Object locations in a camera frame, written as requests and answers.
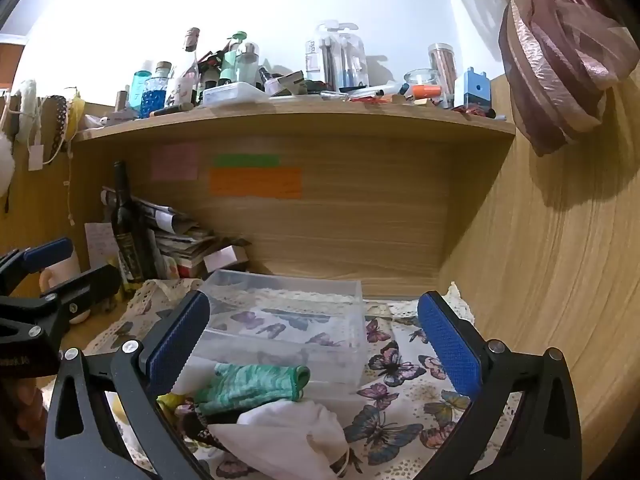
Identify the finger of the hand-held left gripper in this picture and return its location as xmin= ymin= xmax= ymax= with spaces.
xmin=47 ymin=266 xmax=123 ymax=318
xmin=0 ymin=237 xmax=73 ymax=296

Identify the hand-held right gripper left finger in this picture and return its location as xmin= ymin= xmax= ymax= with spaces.
xmin=44 ymin=290 xmax=211 ymax=480

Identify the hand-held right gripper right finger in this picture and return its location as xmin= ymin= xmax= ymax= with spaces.
xmin=417 ymin=290 xmax=583 ymax=480

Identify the green knit sock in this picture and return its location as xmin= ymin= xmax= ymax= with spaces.
xmin=194 ymin=362 xmax=312 ymax=417

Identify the dark floral scrunchie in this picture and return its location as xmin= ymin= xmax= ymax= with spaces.
xmin=175 ymin=402 xmax=226 ymax=451

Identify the clear plastic storage box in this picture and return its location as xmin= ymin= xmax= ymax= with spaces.
xmin=172 ymin=269 xmax=368 ymax=396

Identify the white face mask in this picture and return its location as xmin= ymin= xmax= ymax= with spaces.
xmin=207 ymin=399 xmax=351 ymax=478

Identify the person's left hand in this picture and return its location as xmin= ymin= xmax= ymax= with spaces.
xmin=7 ymin=376 xmax=51 ymax=443

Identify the pale pink mug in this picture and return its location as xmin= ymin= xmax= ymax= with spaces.
xmin=39 ymin=250 xmax=93 ymax=325

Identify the handwritten paper note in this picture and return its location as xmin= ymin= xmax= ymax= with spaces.
xmin=84 ymin=221 xmax=120 ymax=271

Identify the butterfly print tablecloth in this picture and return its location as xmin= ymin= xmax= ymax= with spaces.
xmin=82 ymin=277 xmax=526 ymax=480

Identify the dark wine bottle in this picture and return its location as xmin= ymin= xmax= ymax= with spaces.
xmin=110 ymin=161 xmax=151 ymax=293

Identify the small pink white card box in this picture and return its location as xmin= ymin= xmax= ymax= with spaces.
xmin=202 ymin=245 xmax=249 ymax=273

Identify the stack of magazines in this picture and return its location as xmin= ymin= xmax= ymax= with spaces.
xmin=100 ymin=185 xmax=251 ymax=281

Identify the dotted black headband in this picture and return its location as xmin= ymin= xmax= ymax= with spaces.
xmin=47 ymin=95 xmax=68 ymax=156

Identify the yellow hanging band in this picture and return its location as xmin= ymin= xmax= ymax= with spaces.
xmin=67 ymin=91 xmax=86 ymax=133

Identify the pink sticky note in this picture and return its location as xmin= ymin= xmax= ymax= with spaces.
xmin=150 ymin=142 xmax=200 ymax=182

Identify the orange sticky note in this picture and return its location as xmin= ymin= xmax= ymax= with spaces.
xmin=209 ymin=167 xmax=303 ymax=199

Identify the dark brown pen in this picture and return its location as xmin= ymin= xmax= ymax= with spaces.
xmin=149 ymin=102 xmax=195 ymax=117

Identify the faceted glass bottle blue liquid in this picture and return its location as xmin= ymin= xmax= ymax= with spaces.
xmin=140 ymin=61 xmax=173 ymax=118

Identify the green sticky note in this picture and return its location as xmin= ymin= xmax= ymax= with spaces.
xmin=213 ymin=154 xmax=281 ymax=168

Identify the teal mouthwash bottle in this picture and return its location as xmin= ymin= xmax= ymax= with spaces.
xmin=131 ymin=60 xmax=153 ymax=111

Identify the clear bottle illustrated label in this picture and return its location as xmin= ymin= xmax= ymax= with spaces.
xmin=167 ymin=27 xmax=202 ymax=108

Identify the flat clear plastic case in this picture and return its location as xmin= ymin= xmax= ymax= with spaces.
xmin=201 ymin=82 xmax=271 ymax=107

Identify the wooden shelf board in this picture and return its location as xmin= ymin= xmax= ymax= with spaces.
xmin=70 ymin=95 xmax=517 ymax=146

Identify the blue plastic block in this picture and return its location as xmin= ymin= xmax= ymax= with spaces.
xmin=462 ymin=66 xmax=488 ymax=108

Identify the mint green pump bottle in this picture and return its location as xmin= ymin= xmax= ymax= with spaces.
xmin=217 ymin=30 xmax=249 ymax=88

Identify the short glass jar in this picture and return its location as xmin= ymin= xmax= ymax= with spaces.
xmin=403 ymin=69 xmax=442 ymax=96

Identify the clear bottle silver cap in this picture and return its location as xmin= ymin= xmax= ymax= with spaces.
xmin=235 ymin=42 xmax=261 ymax=86

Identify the tall clear jar of sticks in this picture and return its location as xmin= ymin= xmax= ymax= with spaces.
xmin=427 ymin=42 xmax=458 ymax=98

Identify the pink striped curtain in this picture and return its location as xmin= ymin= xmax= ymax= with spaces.
xmin=420 ymin=0 xmax=640 ymax=157

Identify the white hanging cord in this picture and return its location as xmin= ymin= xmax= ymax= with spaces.
xmin=64 ymin=150 xmax=76 ymax=226

